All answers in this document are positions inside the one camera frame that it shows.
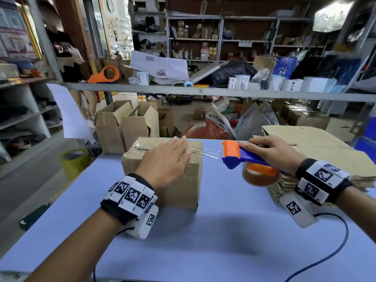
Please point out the person's left hand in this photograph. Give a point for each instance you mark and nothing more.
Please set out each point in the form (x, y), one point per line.
(164, 164)

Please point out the person's right hand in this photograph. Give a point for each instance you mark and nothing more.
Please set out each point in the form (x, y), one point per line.
(279, 154)

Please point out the person's left thumb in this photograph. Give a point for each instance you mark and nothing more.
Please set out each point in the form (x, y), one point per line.
(188, 157)

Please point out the person's right fingers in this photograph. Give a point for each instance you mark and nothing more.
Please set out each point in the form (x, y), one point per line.
(254, 143)

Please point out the blue and orange tape dispenser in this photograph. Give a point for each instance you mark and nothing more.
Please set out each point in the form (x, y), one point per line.
(235, 155)

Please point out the brown cardboard box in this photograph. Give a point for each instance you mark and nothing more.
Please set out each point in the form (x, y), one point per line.
(179, 185)

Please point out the person's left forearm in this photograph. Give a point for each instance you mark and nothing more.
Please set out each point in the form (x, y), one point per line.
(82, 248)

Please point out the person's right forearm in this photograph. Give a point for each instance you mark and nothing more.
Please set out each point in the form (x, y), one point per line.
(360, 212)

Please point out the grey plastic mailing bags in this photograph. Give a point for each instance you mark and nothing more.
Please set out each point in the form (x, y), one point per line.
(252, 123)

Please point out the red plastic bag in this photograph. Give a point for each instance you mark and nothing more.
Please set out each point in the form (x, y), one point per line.
(205, 130)

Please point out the brown packing tape roll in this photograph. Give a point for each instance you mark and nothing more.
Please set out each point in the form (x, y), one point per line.
(260, 176)

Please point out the small cardboard box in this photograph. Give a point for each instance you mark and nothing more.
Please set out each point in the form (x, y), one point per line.
(199, 113)

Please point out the closed cardboard box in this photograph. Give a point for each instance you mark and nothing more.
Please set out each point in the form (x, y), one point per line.
(307, 117)

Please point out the narrow white labelled box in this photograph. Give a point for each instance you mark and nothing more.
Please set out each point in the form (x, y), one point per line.
(232, 83)

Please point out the white box with blue print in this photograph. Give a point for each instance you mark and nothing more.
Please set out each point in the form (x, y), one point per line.
(275, 82)

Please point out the white box with dark print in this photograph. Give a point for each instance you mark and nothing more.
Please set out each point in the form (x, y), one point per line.
(293, 85)

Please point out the left wristband with marker tags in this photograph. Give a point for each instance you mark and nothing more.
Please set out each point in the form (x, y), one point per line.
(129, 196)

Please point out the wristband with marker tags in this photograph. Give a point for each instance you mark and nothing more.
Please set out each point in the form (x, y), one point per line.
(129, 196)
(318, 180)

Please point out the stack of flat cardboard sheets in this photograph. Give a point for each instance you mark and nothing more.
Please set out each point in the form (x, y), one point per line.
(326, 149)

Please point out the light blue tape roll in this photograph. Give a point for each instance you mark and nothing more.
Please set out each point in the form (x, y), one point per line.
(185, 83)

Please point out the black plastic bag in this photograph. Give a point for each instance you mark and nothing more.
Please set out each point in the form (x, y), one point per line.
(232, 71)

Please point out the right wristband with marker tags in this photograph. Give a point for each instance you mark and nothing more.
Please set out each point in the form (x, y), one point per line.
(318, 180)

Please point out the golden cardboard box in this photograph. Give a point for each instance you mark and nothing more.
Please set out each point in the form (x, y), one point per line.
(264, 63)

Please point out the blue printed box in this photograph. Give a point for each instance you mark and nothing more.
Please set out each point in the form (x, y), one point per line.
(285, 67)

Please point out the large open cardboard box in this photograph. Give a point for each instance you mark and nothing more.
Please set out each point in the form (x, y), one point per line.
(110, 132)

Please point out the plain white long box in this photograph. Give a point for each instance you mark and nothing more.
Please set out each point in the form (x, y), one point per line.
(318, 84)

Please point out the small white labelled box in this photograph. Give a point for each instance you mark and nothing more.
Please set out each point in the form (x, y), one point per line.
(143, 78)

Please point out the large white printed paper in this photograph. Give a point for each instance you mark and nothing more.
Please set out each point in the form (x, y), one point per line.
(164, 66)

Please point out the grey metal shelving unit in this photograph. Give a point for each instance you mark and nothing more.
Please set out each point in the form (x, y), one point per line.
(223, 38)

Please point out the blue plastic crate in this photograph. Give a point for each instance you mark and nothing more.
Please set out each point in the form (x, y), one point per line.
(367, 140)

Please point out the yellow-green tape roll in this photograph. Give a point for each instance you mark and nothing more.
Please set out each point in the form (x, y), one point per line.
(73, 165)

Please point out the white hanging paper sheet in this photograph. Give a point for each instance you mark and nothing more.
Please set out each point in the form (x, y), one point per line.
(72, 114)

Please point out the black flat object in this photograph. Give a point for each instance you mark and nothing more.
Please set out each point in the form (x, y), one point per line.
(32, 217)

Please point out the grey side shelf unit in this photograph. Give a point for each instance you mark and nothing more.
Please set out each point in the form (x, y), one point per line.
(26, 114)

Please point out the grey metal shelf rail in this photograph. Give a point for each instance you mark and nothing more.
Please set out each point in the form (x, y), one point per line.
(205, 91)

